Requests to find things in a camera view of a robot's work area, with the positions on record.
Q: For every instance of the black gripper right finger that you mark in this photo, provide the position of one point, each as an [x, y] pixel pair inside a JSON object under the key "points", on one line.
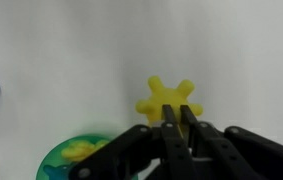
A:
{"points": [[241, 153]]}

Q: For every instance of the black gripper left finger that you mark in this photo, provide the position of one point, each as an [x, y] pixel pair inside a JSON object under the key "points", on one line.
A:
{"points": [[137, 150]]}

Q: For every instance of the yellow spiky plastic toy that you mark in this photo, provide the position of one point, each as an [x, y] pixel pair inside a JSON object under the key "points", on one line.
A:
{"points": [[167, 96]]}

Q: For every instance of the small yellow toy piece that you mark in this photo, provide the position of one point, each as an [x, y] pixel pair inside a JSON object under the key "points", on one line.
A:
{"points": [[77, 150]]}

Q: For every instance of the teal plastic toy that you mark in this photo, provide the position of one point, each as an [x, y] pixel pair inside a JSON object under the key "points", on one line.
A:
{"points": [[56, 172]]}

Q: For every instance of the green plastic bowl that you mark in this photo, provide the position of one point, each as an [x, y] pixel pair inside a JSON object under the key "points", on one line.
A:
{"points": [[52, 163]]}

